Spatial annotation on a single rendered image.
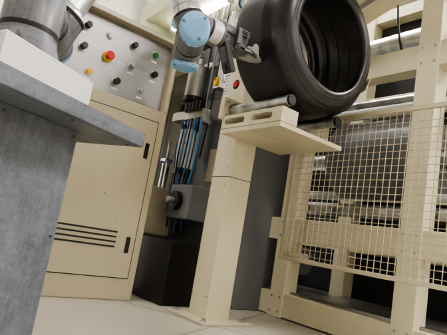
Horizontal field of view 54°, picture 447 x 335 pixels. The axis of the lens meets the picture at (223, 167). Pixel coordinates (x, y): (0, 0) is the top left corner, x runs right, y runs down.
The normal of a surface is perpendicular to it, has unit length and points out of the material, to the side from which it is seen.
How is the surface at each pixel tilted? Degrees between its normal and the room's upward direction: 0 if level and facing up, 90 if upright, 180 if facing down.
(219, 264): 90
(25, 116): 90
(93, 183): 90
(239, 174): 90
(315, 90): 100
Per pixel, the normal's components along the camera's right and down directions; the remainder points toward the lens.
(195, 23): 0.26, -0.10
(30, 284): 0.90, 0.08
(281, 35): -0.16, 0.06
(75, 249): 0.62, -0.02
